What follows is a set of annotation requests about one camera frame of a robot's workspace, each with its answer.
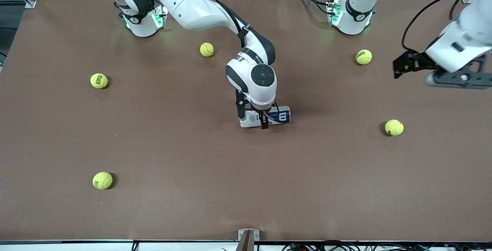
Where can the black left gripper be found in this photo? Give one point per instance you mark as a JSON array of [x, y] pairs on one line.
[[416, 62]]

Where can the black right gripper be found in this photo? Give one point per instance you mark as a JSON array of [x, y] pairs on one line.
[[264, 119]]

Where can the white blue tennis ball can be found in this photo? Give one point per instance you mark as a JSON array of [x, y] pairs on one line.
[[278, 117]]

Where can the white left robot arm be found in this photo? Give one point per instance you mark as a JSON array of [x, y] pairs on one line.
[[469, 32]]

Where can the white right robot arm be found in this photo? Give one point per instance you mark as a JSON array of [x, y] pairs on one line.
[[192, 5]]

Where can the yellow tennis ball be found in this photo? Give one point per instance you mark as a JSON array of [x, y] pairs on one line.
[[206, 49], [394, 127], [363, 57], [98, 80], [102, 180]]

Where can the brown paper table cover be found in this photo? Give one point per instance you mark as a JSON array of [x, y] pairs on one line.
[[246, 166]]

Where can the grey metal camera bracket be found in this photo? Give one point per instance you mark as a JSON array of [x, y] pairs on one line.
[[248, 237]]

